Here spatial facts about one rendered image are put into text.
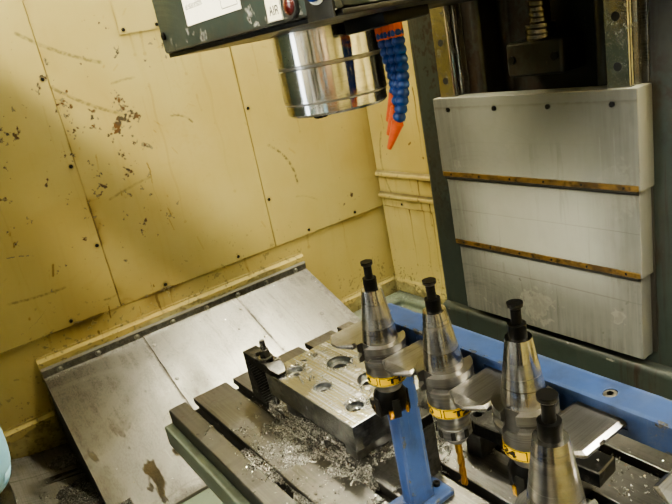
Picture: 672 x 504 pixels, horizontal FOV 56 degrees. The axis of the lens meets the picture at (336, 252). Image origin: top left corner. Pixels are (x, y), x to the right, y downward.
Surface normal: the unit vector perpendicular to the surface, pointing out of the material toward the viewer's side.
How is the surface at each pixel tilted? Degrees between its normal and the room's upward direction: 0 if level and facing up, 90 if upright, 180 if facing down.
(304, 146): 90
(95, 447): 24
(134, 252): 90
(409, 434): 90
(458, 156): 90
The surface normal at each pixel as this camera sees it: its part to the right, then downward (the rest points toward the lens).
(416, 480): 0.58, 0.16
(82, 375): 0.06, -0.79
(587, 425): -0.18, -0.93
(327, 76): -0.09, 0.33
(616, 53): -0.80, 0.33
